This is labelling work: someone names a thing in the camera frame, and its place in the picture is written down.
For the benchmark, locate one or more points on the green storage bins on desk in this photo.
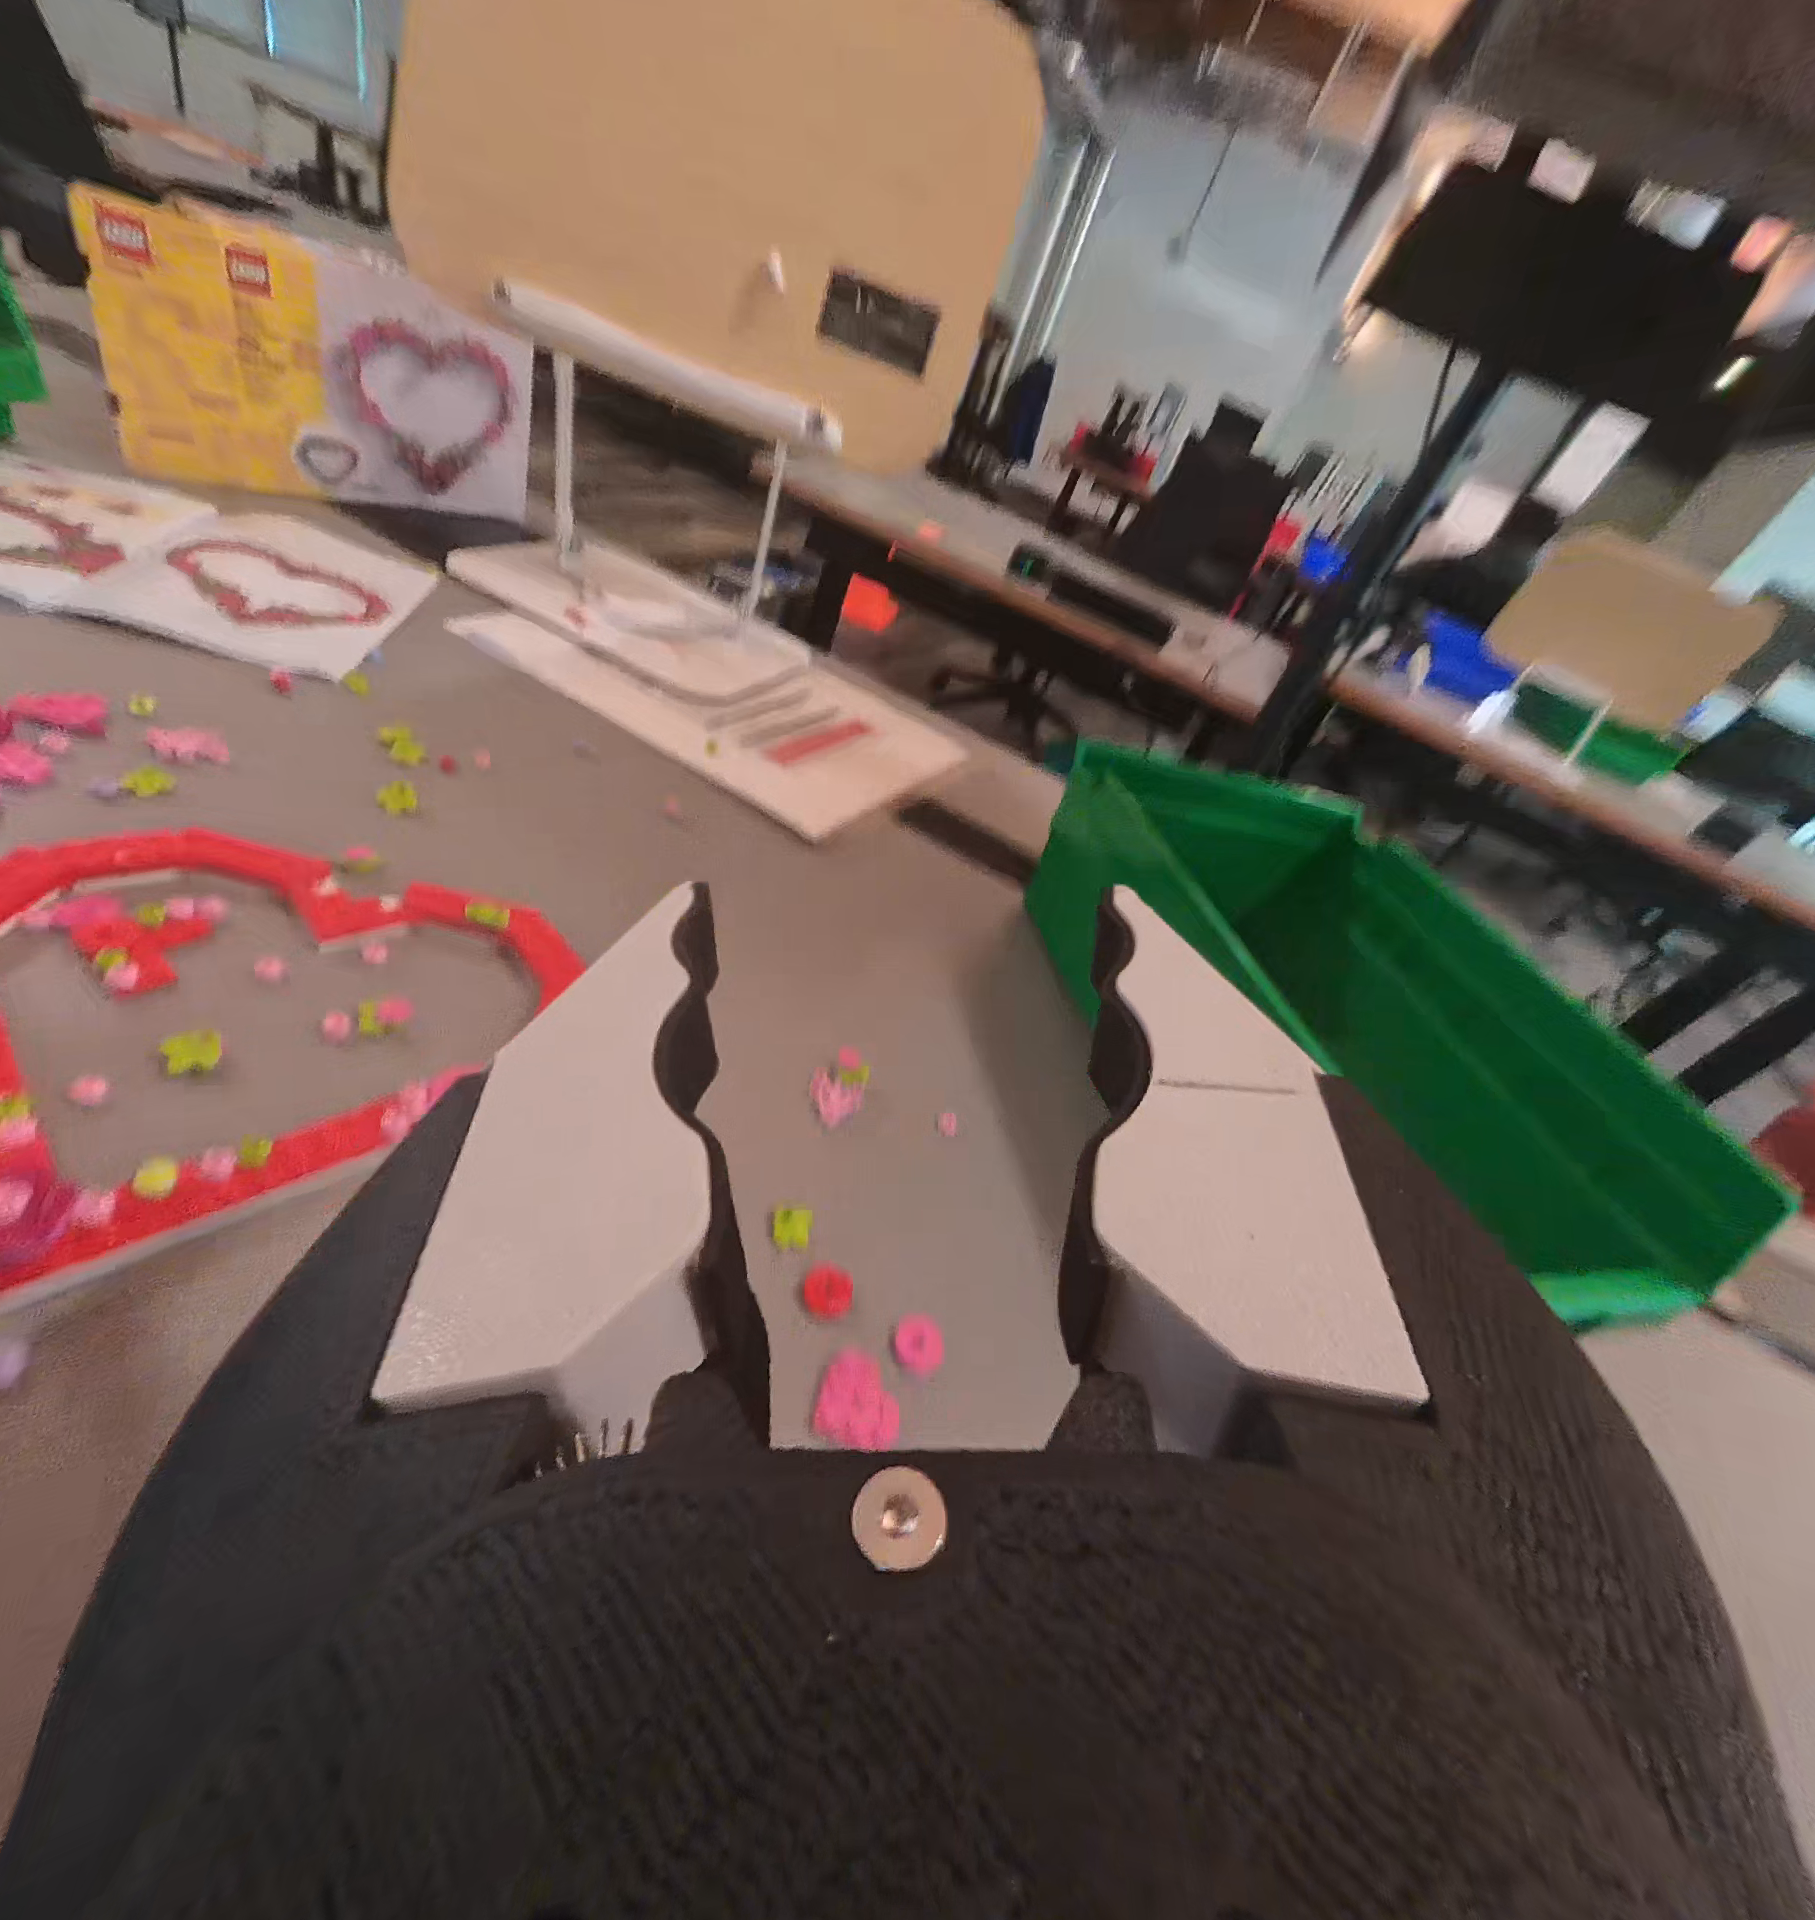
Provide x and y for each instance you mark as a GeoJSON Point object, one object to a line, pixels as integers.
{"type": "Point", "coordinates": [1597, 736]}

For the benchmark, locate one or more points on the small beige panel on stand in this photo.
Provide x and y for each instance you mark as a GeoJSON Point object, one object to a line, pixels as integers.
{"type": "Point", "coordinates": [1628, 623]}

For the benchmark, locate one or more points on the yellow toy set box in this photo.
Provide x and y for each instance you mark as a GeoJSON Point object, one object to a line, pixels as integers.
{"type": "Point", "coordinates": [202, 375]}

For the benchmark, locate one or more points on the scattered small loose bricks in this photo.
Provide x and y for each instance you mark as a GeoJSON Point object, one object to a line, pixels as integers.
{"type": "Point", "coordinates": [792, 1226]}

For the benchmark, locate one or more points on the beige panel on white stand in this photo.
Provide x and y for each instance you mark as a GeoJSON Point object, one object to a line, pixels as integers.
{"type": "Point", "coordinates": [667, 181]}

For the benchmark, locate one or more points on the red heart brick frame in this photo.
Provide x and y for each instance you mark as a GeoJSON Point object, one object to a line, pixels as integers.
{"type": "Point", "coordinates": [247, 862]}

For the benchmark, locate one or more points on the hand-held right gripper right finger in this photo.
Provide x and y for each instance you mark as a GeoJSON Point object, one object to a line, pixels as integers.
{"type": "Point", "coordinates": [1252, 1230]}

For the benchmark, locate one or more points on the black metal frame post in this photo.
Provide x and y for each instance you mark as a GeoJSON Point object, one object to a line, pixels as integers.
{"type": "Point", "coordinates": [1387, 571]}

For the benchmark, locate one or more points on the open instruction booklet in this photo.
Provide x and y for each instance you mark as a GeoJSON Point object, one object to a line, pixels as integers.
{"type": "Point", "coordinates": [322, 638]}

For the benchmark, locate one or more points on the blue storage bin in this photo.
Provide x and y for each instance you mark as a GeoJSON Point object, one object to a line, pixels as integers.
{"type": "Point", "coordinates": [1455, 652]}

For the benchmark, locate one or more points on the clear bag with printed sheet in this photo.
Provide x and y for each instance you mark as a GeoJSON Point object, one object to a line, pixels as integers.
{"type": "Point", "coordinates": [847, 781]}

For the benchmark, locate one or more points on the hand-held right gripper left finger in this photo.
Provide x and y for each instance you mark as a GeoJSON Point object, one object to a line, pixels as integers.
{"type": "Point", "coordinates": [577, 1200]}

